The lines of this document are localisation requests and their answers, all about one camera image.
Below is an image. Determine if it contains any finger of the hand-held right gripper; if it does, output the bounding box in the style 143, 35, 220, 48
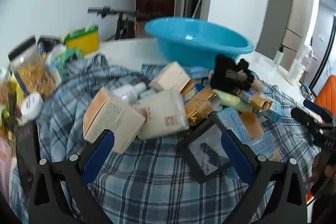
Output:
303, 99, 334, 123
290, 107, 326, 141

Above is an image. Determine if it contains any beige grey refrigerator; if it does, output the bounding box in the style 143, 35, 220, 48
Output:
256, 0, 313, 70

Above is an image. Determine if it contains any black bicycle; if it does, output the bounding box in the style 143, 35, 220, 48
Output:
88, 6, 151, 41

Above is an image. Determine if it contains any small cream cardboard box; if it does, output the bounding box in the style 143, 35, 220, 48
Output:
148, 61, 191, 92

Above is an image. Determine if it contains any black square frame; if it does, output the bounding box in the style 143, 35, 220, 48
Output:
177, 119, 232, 185

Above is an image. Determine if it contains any blue yellow box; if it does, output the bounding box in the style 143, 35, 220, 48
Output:
181, 81, 206, 99

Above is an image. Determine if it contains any black hair accessory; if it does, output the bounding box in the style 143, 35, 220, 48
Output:
210, 54, 257, 95

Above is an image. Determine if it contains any blue plastic basin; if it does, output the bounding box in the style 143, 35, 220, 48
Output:
144, 17, 255, 70

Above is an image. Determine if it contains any mop handle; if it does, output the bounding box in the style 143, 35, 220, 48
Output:
191, 0, 208, 20

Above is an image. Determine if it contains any long gold box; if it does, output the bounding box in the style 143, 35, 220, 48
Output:
238, 90, 273, 112

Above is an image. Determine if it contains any person's right hand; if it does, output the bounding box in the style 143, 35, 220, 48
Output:
312, 153, 336, 185

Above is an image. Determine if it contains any white pump bottle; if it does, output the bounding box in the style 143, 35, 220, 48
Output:
273, 45, 285, 66

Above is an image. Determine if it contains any white jar with blue label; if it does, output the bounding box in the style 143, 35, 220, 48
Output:
20, 93, 44, 120

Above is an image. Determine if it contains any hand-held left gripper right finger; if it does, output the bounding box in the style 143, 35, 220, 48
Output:
220, 130, 307, 224

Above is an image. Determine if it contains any white plastic jug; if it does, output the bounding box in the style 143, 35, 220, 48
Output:
286, 48, 306, 86

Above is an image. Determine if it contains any wide gold box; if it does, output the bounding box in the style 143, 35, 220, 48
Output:
184, 88, 224, 126

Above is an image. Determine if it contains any black packet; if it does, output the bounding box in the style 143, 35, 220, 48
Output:
38, 35, 61, 54

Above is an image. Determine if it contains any orange chair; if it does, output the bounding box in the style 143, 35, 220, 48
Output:
306, 76, 336, 204

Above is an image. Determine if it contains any white spray bottle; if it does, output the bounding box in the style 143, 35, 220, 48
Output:
113, 82, 148, 105

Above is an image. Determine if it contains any dark brown box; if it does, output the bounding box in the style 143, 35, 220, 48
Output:
14, 122, 40, 189

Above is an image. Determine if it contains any clear cereal bag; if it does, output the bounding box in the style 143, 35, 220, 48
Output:
8, 35, 57, 99

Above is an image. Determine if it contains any large orange white cardboard box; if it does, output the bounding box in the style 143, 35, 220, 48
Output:
83, 87, 146, 154

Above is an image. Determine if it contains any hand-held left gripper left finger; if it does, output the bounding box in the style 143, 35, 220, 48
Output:
28, 129, 116, 224

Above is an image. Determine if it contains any blue plaid cloth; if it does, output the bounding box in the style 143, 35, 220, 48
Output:
8, 54, 321, 224

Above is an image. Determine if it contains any light blue orange box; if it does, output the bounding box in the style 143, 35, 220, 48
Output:
213, 107, 283, 162

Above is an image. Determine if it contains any green patterned packet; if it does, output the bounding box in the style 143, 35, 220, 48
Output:
50, 44, 85, 75

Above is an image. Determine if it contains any small light blue box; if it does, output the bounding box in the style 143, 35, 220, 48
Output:
260, 94, 283, 122

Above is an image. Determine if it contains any pale green tube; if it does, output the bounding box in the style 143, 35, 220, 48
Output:
213, 89, 253, 112

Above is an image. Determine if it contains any yellow container with green rim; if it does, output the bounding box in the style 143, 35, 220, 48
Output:
64, 25, 100, 55

